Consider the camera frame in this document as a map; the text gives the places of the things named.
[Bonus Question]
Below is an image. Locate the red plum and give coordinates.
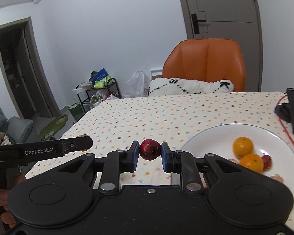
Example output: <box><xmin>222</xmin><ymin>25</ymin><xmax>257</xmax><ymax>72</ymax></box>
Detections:
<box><xmin>261</xmin><ymin>155</ymin><xmax>272</xmax><ymax>171</ymax></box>
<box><xmin>139</xmin><ymin>139</ymin><xmax>161</xmax><ymax>161</ymax></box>

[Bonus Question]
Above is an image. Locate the orange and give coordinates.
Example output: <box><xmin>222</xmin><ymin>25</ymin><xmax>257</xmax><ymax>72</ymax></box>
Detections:
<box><xmin>239</xmin><ymin>153</ymin><xmax>263</xmax><ymax>174</ymax></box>
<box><xmin>233</xmin><ymin>137</ymin><xmax>254</xmax><ymax>159</ymax></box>

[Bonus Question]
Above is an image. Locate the person left hand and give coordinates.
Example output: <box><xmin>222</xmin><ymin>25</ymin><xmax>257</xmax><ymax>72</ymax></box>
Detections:
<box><xmin>0</xmin><ymin>168</ymin><xmax>26</xmax><ymax>234</ymax></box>

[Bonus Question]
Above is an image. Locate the grey sofa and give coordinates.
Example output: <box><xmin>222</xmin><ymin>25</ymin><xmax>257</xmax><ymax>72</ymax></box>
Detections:
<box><xmin>0</xmin><ymin>107</ymin><xmax>40</xmax><ymax>143</ymax></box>

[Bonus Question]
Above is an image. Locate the floral tablecloth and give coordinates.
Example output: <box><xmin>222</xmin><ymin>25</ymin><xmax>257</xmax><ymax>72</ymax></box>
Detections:
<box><xmin>25</xmin><ymin>91</ymin><xmax>294</xmax><ymax>235</ymax></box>

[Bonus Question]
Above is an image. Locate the white round plate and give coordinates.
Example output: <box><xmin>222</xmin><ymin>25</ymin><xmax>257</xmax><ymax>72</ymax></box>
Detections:
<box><xmin>181</xmin><ymin>124</ymin><xmax>294</xmax><ymax>196</ymax></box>

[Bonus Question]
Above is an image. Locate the brown kiwi fruit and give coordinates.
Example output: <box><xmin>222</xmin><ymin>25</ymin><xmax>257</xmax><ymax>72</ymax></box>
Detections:
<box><xmin>80</xmin><ymin>134</ymin><xmax>93</xmax><ymax>152</ymax></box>

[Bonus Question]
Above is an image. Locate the green floor mat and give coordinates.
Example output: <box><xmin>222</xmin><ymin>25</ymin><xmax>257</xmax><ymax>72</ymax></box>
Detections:
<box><xmin>39</xmin><ymin>114</ymin><xmax>68</xmax><ymax>141</ymax></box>

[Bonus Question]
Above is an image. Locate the green bin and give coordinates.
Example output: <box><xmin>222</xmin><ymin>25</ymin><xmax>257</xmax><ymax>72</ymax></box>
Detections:
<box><xmin>68</xmin><ymin>102</ymin><xmax>84</xmax><ymax>118</ymax></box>

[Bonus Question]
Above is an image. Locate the white fluffy cushion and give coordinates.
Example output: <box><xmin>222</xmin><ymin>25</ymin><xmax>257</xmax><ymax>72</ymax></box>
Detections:
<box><xmin>148</xmin><ymin>78</ymin><xmax>235</xmax><ymax>97</ymax></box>

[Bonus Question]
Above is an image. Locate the white plastic bag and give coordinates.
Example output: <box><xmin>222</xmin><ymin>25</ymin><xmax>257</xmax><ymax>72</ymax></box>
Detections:
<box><xmin>122</xmin><ymin>71</ymin><xmax>150</xmax><ymax>98</ymax></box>

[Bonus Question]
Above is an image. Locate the blue package on rack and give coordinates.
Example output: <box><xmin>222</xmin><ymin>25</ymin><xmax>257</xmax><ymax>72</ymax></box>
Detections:
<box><xmin>91</xmin><ymin>68</ymin><xmax>109</xmax><ymax>84</ymax></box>

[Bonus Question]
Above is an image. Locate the orange leather chair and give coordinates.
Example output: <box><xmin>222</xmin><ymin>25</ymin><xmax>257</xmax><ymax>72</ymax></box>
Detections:
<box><xmin>162</xmin><ymin>39</ymin><xmax>246</xmax><ymax>92</ymax></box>

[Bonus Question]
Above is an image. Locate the black round charger base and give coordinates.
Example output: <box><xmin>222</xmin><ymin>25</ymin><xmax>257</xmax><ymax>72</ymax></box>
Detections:
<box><xmin>275</xmin><ymin>103</ymin><xmax>292</xmax><ymax>123</ymax></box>

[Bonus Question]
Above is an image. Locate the dark doorway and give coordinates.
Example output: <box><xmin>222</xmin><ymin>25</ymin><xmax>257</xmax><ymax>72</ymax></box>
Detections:
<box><xmin>0</xmin><ymin>17</ymin><xmax>61</xmax><ymax>119</ymax></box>

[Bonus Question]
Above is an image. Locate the grey door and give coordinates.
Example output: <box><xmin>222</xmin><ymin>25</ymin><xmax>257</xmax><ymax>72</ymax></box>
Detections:
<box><xmin>180</xmin><ymin>0</ymin><xmax>263</xmax><ymax>92</ymax></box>

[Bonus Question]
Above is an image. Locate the black wire shelf rack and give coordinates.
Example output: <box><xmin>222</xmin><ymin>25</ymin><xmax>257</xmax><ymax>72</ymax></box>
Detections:
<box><xmin>73</xmin><ymin>76</ymin><xmax>122</xmax><ymax>113</ymax></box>

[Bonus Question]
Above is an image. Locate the black door handle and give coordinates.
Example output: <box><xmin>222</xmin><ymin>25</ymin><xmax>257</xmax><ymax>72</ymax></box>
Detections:
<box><xmin>191</xmin><ymin>13</ymin><xmax>207</xmax><ymax>34</ymax></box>

